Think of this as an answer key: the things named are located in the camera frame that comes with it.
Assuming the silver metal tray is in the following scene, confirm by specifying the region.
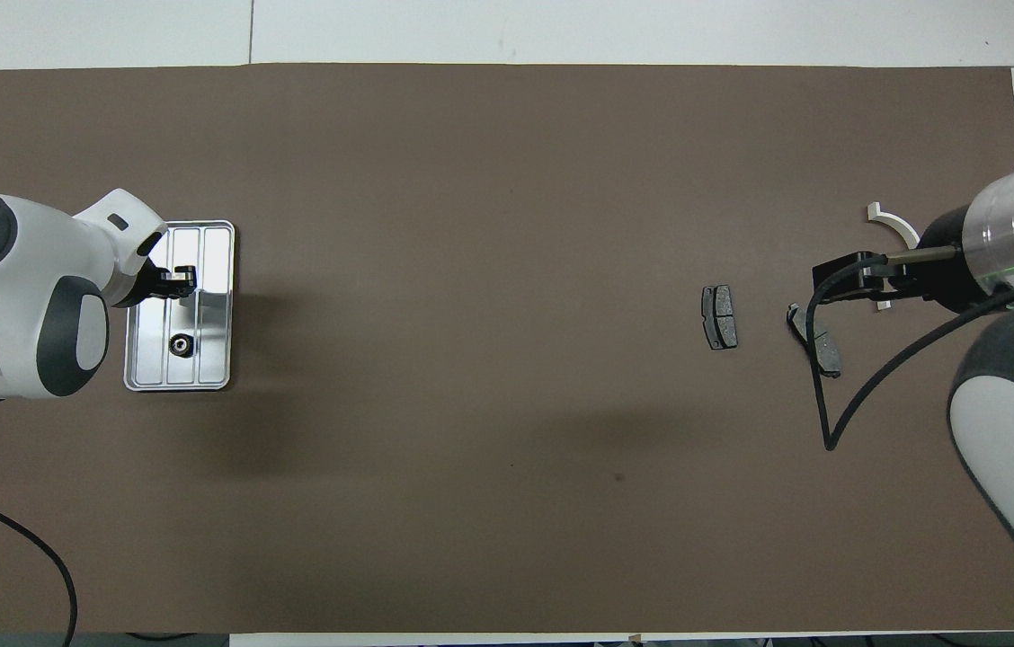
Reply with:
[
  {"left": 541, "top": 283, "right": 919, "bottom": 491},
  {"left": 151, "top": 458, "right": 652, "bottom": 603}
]
[{"left": 123, "top": 219, "right": 236, "bottom": 393}]

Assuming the rectangular dark brake pad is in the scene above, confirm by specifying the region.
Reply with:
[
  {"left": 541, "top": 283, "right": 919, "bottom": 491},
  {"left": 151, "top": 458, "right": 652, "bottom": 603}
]
[{"left": 701, "top": 284, "right": 739, "bottom": 351}]

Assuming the curved dark brake pad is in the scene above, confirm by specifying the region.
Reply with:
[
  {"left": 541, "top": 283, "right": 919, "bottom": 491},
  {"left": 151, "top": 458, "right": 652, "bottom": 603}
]
[{"left": 786, "top": 303, "right": 844, "bottom": 379}]

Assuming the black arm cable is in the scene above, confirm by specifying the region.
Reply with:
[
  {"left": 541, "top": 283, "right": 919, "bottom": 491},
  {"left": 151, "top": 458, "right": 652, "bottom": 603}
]
[
  {"left": 0, "top": 485, "right": 79, "bottom": 647},
  {"left": 808, "top": 256, "right": 1014, "bottom": 452}
]

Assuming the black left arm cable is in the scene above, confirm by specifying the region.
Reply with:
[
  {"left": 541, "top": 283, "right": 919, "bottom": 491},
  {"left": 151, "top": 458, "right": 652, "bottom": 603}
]
[{"left": 0, "top": 485, "right": 79, "bottom": 647}]

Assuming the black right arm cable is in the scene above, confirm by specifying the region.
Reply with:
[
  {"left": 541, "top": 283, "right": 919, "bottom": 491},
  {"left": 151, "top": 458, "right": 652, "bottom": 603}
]
[{"left": 808, "top": 256, "right": 1014, "bottom": 452}]

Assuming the brown table mat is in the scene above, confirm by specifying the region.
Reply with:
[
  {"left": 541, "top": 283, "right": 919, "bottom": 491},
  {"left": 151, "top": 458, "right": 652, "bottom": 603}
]
[{"left": 0, "top": 63, "right": 1014, "bottom": 634}]

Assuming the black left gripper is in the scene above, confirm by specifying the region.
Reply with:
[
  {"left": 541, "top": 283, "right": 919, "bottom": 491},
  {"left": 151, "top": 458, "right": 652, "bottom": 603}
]
[{"left": 138, "top": 256, "right": 199, "bottom": 308}]

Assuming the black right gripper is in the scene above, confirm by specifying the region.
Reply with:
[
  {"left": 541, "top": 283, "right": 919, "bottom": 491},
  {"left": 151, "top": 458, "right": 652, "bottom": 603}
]
[{"left": 811, "top": 207, "right": 986, "bottom": 315}]

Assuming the white semicircular bracket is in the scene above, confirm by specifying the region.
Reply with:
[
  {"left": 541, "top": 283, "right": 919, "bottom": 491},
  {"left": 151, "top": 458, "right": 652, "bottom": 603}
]
[{"left": 867, "top": 203, "right": 921, "bottom": 312}]

